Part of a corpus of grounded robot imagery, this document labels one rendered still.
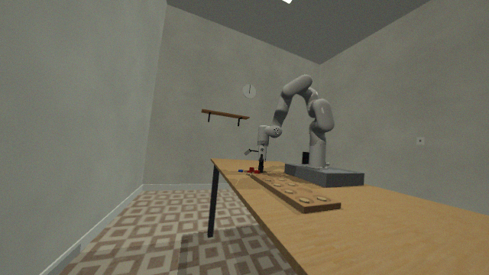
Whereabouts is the tan tray with round pockets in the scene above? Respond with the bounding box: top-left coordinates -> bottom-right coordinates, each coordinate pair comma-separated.
251,173 -> 342,214

